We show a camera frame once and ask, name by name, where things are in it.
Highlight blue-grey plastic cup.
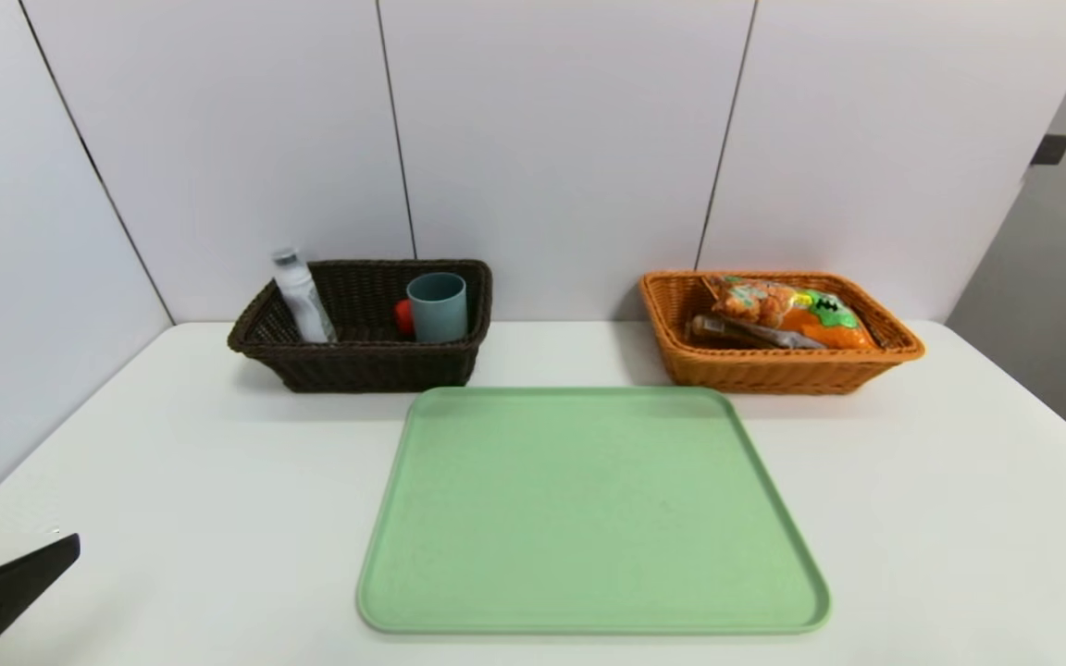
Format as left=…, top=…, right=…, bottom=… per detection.
left=406, top=272, right=469, bottom=344

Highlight clear-wrapped brown snack pack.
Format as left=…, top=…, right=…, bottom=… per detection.
left=688, top=314, right=828, bottom=351

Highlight dark brown wicker basket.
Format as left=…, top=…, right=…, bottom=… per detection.
left=228, top=260, right=494, bottom=394

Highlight orange snack bag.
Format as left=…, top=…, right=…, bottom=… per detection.
left=704, top=275, right=879, bottom=351

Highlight light green plastic tray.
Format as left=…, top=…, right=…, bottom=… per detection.
left=356, top=386, right=832, bottom=636

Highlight clear bottle with grey cap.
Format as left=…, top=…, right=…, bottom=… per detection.
left=272, top=247, right=339, bottom=344

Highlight orange wicker basket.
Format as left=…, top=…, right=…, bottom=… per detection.
left=638, top=271, right=925, bottom=397

